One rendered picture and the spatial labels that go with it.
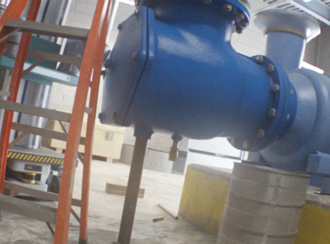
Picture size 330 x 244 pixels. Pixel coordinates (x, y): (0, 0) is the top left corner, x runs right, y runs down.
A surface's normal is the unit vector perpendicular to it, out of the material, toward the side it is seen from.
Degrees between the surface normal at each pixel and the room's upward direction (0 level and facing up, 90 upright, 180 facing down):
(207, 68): 81
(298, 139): 122
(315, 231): 90
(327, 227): 90
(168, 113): 132
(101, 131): 90
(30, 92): 90
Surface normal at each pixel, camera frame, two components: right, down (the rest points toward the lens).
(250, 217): -0.54, -0.14
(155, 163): 0.04, -0.04
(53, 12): 0.74, 0.11
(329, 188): 0.39, 0.04
